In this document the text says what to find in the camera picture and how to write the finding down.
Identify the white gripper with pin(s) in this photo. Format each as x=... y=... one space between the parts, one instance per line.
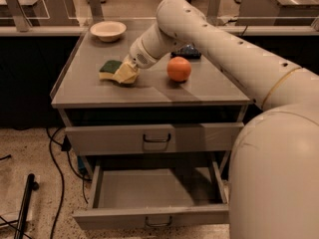
x=140 y=56

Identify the green and yellow sponge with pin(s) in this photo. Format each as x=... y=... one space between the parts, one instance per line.
x=108 y=70

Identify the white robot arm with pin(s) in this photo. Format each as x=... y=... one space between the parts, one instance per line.
x=274 y=165

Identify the grey drawer cabinet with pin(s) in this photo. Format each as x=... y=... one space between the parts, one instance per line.
x=84 y=100

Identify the closed upper drawer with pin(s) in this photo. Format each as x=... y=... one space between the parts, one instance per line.
x=152 y=138

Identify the open middle drawer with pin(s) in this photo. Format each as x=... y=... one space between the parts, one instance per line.
x=154 y=197

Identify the white bowl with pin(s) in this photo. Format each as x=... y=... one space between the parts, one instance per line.
x=108 y=31

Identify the orange fruit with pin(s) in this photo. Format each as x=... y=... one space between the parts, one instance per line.
x=178 y=69

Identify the grey background desk left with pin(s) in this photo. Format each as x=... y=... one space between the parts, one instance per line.
x=42 y=13

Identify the grey background desk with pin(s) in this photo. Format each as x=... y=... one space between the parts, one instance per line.
x=277 y=12
x=42 y=13

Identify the clear acrylic barrier panel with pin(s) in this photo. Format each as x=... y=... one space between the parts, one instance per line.
x=218 y=12

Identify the grey background desk right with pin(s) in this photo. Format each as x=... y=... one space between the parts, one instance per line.
x=277 y=12

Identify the black stand leg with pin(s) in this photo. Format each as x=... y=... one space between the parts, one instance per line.
x=30 y=186

